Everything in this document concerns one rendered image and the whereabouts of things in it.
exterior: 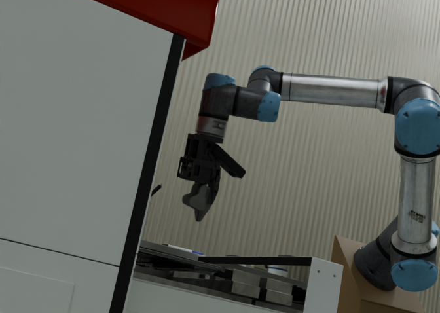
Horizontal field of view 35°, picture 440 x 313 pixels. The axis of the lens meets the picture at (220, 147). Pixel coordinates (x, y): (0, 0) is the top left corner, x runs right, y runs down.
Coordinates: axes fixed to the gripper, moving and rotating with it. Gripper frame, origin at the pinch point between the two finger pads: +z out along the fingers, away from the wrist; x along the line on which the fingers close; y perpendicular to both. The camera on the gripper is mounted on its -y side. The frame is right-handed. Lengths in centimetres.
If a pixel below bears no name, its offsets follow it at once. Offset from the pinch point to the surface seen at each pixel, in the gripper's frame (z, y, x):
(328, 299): 12.4, -20.6, 27.6
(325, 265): 5.0, -19.2, 26.0
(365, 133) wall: -70, -333, -291
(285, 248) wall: 36, -258, -277
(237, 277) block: 12.8, -8.4, 8.0
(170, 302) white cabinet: 14.8, 22.7, 30.7
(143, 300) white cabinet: 14.7, 28.5, 30.3
